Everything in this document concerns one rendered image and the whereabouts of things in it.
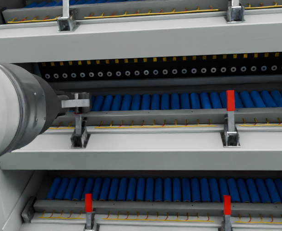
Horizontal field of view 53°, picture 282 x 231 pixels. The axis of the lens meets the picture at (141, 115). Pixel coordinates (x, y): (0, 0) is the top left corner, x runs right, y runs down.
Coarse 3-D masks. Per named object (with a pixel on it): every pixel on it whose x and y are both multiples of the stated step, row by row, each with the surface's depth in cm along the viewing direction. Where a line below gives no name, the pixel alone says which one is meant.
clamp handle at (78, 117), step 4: (76, 116) 51; (80, 116) 51; (76, 120) 51; (80, 120) 51; (76, 124) 51; (80, 124) 51; (76, 128) 51; (80, 128) 51; (76, 132) 51; (80, 132) 51
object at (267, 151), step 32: (96, 128) 55; (128, 128) 55; (160, 128) 54; (0, 160) 53; (32, 160) 52; (64, 160) 52; (96, 160) 51; (128, 160) 50; (160, 160) 50; (192, 160) 49; (224, 160) 48; (256, 160) 48
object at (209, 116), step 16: (96, 112) 56; (112, 112) 55; (128, 112) 55; (144, 112) 54; (160, 112) 54; (176, 112) 54; (192, 112) 53; (208, 112) 53; (224, 112) 52; (240, 112) 52; (256, 112) 51; (272, 112) 51; (64, 128) 55
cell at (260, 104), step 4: (252, 92) 59; (256, 92) 58; (252, 96) 58; (256, 96) 57; (252, 100) 57; (256, 100) 56; (260, 100) 55; (256, 104) 55; (260, 104) 54; (264, 104) 54
